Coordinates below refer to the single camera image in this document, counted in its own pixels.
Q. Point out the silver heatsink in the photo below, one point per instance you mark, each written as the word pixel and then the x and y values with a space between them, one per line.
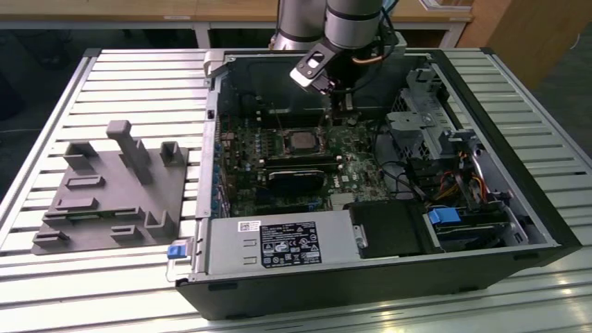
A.
pixel 344 202

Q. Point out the grey parts rack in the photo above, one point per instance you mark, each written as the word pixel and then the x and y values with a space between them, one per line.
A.
pixel 115 194

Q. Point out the wooden cabinet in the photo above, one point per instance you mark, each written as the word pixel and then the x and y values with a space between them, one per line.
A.
pixel 532 41

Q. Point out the black RAM slot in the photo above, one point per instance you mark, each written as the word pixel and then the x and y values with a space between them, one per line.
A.
pixel 300 166
pixel 300 159
pixel 296 123
pixel 300 110

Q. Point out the black graphics card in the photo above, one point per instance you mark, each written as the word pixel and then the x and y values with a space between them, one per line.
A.
pixel 296 182

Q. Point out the black plastic shroud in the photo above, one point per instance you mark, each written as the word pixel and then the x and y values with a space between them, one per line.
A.
pixel 394 229

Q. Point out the black PC case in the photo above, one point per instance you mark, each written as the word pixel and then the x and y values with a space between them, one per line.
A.
pixel 324 298

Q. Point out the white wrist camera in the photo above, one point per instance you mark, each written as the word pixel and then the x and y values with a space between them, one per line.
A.
pixel 307 69

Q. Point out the blue case latch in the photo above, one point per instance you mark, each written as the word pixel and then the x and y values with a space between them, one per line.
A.
pixel 176 252

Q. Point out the silver CPU chip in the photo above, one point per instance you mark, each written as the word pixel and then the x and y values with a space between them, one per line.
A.
pixel 306 141

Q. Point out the blue disk carrier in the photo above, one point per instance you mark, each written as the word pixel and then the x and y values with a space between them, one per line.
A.
pixel 444 216

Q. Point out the CPU socket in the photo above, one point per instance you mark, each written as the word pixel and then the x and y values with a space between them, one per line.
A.
pixel 280 153

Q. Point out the green motherboard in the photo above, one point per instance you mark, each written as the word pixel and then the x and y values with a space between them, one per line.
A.
pixel 360 166

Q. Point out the grey power supply unit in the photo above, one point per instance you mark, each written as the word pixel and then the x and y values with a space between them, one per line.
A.
pixel 231 243

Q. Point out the black hard disk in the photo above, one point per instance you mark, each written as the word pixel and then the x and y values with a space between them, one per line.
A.
pixel 467 236

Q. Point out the green RAM stick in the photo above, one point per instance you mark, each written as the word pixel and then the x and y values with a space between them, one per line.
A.
pixel 88 217

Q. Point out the metal locking lever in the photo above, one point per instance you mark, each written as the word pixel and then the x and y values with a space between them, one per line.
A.
pixel 322 126
pixel 279 121

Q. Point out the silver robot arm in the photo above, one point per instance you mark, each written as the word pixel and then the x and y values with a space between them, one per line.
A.
pixel 351 24

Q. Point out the metal drive cage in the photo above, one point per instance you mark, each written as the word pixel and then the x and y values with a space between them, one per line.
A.
pixel 410 119

